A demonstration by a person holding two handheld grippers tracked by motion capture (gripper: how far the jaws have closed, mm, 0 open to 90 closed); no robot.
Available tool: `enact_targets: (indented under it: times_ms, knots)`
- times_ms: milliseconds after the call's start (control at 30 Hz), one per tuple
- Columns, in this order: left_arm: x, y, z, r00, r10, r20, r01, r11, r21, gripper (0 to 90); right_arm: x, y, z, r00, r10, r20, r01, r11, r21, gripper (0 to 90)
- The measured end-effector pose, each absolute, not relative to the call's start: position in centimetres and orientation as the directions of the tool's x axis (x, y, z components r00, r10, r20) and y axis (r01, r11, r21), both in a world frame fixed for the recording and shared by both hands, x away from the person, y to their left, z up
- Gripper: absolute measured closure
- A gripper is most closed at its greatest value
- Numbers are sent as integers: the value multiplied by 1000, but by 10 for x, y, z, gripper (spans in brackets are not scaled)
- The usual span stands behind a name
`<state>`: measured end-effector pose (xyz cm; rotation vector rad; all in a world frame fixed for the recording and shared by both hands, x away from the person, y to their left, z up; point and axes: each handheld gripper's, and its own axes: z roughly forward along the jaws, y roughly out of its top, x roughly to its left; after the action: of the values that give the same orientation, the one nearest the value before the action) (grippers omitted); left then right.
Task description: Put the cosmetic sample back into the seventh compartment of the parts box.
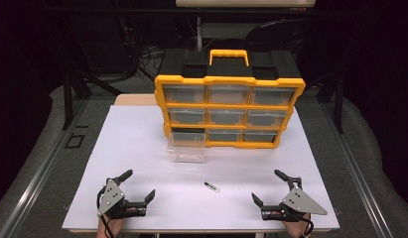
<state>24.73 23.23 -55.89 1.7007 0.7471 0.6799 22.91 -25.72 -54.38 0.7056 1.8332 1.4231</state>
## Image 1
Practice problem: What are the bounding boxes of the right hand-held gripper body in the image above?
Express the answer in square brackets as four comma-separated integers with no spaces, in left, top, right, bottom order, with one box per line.
[260,177,329,222]

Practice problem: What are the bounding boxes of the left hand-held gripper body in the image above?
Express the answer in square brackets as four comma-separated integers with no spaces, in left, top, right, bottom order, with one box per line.
[96,178,149,220]

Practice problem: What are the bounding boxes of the person's right hand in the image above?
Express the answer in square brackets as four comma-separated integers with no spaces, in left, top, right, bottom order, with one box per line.
[282,214,313,238]

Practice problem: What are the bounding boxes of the person's left hand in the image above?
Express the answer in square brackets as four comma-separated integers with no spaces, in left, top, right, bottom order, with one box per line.
[97,216,127,234]

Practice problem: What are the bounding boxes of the small black and silver stick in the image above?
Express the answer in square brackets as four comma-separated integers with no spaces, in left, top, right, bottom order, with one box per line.
[204,180,220,194]

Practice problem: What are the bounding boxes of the clear plastic drawer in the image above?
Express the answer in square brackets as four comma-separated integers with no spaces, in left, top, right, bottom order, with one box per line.
[166,131,206,164]

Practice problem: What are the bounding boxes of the light wooden board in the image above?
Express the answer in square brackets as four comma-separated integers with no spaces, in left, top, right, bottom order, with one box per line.
[113,93,159,107]

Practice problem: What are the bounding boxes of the group of small clear drawers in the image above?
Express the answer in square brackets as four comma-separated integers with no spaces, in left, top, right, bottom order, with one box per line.
[163,84,297,144]

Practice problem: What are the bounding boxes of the black metal stand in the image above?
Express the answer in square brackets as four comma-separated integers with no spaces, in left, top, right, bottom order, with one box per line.
[61,68,124,131]
[315,70,345,135]

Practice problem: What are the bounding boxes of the yellow and black organizer case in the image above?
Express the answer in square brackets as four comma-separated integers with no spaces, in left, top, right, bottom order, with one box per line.
[154,49,307,150]

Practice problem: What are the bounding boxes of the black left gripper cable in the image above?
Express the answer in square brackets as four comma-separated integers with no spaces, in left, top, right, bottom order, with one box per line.
[96,186,115,238]

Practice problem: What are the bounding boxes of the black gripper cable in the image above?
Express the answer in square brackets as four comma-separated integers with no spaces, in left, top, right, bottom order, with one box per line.
[300,212,316,238]
[96,186,115,238]

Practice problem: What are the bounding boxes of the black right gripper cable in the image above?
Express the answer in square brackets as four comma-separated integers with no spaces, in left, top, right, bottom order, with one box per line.
[300,212,316,238]

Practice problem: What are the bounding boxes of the metal floor rail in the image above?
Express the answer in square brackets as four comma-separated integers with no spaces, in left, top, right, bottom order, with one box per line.
[0,98,90,238]
[319,100,395,238]

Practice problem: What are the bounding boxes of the bundle of black cables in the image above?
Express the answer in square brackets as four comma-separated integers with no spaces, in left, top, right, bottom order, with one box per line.
[122,18,167,82]

